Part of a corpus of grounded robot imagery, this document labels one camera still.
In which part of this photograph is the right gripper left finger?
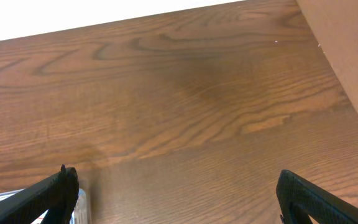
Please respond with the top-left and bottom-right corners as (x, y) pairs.
(0, 165), (80, 224)

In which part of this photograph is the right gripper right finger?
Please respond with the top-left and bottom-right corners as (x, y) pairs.
(276, 170), (358, 224)

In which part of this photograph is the clear plastic container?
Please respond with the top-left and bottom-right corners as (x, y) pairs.
(0, 189), (91, 224)

